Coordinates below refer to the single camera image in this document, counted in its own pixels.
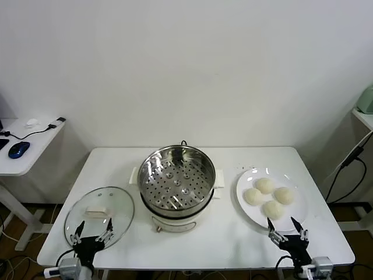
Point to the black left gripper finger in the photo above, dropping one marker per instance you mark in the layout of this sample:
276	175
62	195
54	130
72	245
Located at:
107	231
77	234

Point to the black keyboard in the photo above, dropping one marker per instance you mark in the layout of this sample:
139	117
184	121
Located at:
3	144

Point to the cream electric cooker base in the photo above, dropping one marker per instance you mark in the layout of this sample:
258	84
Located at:
175	226

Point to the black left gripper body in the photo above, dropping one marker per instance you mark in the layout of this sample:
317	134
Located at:
86	245

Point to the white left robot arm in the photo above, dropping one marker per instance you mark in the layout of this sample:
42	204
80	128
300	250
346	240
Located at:
86	274

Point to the white side desk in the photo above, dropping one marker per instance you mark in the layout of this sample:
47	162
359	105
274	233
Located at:
38	146

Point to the small white crumpled object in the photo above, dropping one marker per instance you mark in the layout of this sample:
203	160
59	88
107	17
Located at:
31	122

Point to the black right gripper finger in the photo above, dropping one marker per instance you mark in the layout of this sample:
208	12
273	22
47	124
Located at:
303	233
275	236

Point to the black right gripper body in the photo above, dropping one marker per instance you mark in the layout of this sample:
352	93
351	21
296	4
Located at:
295	248

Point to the blue computer mouse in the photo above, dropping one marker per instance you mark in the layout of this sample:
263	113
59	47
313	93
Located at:
19	149

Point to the white steamed baozi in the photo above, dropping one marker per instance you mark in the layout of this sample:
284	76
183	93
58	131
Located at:
252	196
284	195
273	209
265	185

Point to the pale green appliance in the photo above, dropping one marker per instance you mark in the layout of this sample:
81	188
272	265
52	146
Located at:
366	100

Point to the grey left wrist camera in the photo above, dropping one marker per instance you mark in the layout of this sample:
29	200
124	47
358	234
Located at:
70	266

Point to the perforated steel steamer basket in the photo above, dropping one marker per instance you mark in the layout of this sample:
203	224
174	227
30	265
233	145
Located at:
201	163

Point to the round white plate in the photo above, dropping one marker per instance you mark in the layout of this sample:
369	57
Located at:
294	214

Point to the round glass pot lid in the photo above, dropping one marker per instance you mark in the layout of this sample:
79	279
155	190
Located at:
118	204

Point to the white desk with appliance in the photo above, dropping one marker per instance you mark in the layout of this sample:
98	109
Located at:
364	116

